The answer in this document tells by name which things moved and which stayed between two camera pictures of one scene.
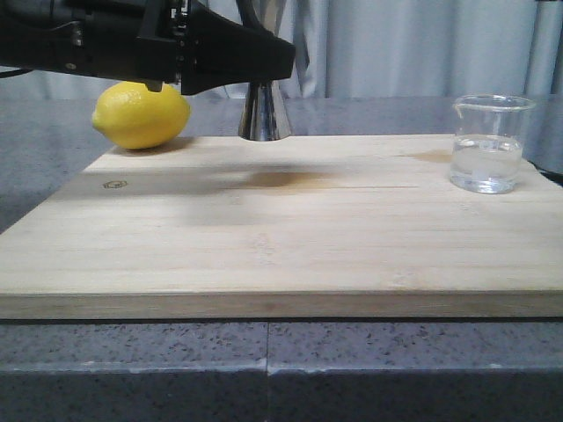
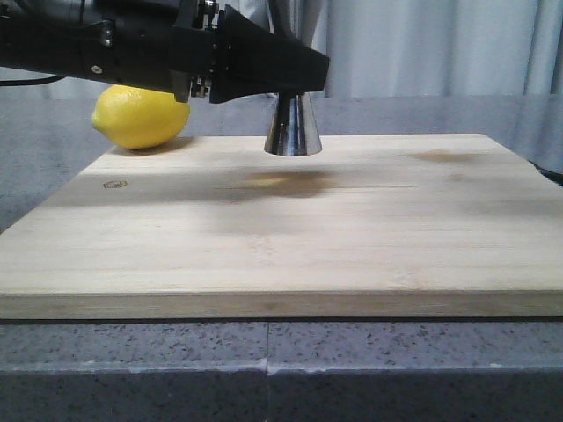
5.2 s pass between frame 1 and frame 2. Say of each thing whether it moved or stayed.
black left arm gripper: stayed
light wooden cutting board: stayed
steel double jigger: moved
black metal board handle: stayed
